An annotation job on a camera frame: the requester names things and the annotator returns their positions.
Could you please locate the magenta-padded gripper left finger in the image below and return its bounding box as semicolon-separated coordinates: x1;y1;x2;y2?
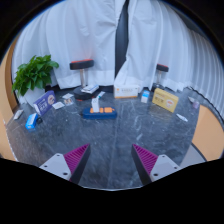
39;143;92;185

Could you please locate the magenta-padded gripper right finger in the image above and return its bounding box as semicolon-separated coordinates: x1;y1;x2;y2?
131;144;183;186

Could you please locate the white charger block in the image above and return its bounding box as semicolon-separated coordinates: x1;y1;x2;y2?
91;97;101;113

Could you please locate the small blue box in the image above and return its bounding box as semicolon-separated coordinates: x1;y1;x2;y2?
25;112;39;130

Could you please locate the small white tube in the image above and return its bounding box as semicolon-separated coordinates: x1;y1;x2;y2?
175;113;189;123

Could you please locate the small white card packet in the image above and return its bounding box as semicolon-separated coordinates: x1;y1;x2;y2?
52;101;66;110

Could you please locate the purple printed box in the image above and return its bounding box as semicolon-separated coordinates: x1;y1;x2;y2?
32;90;57;116

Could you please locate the white flat pack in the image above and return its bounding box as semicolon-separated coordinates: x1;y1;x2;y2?
13;109;25;120

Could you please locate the yellow cardboard box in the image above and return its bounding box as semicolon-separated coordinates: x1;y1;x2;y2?
151;87;180;114

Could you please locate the small pale bottle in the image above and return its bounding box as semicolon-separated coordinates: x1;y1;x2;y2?
188;96;200;110

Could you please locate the small blue white carton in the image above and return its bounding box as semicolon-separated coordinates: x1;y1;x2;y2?
140;89;151;104

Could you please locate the flat white box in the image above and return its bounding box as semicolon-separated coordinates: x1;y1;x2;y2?
80;83;100;94

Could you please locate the white tissue box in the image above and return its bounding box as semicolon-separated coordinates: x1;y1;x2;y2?
113;83;140;100

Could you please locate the green potted plant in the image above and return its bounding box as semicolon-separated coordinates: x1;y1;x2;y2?
12;54;60;106

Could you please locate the black stool with red rim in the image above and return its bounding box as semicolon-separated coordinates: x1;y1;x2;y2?
69;58;95;101
153;63;170;93

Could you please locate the white curtain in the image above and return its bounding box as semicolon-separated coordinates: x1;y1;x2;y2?
11;0;126;90
114;0;224;118

